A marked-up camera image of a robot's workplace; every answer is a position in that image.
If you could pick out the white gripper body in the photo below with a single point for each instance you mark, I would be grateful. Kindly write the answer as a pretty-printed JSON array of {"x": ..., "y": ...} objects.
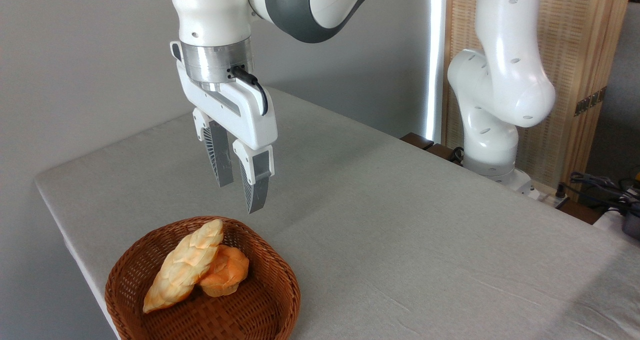
[{"x": 250, "y": 118}]

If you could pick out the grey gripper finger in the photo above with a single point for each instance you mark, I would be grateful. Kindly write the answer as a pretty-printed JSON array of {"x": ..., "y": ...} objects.
[
  {"x": 221, "y": 155},
  {"x": 257, "y": 185}
]

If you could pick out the long braided bread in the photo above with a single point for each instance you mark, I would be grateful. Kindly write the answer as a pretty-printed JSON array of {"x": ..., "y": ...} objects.
[{"x": 182, "y": 267}]

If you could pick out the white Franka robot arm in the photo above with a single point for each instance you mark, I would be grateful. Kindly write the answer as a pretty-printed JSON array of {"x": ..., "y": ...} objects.
[{"x": 210, "y": 10}]

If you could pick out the round orange bread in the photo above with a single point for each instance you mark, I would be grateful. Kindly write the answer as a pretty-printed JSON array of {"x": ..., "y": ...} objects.
[{"x": 227, "y": 275}]

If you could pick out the brown wicker basket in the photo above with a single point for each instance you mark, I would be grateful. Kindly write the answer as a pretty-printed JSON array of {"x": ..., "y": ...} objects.
[{"x": 260, "y": 305}]

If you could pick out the grey tablecloth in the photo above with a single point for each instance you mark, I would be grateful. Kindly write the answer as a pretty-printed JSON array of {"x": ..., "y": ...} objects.
[{"x": 400, "y": 230}]

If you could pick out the dark brown wooden block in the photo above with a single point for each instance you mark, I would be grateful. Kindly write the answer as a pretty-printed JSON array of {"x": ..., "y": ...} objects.
[
  {"x": 417, "y": 140},
  {"x": 442, "y": 153}
]

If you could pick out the white power strip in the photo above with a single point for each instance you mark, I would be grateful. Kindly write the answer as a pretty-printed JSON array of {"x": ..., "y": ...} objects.
[{"x": 547, "y": 199}]

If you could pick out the wooden slatted screen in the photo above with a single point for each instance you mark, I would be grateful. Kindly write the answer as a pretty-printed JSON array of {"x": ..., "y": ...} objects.
[{"x": 575, "y": 40}]

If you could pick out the metal screen hinge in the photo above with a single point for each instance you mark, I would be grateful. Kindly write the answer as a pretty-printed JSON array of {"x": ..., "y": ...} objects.
[{"x": 590, "y": 101}]

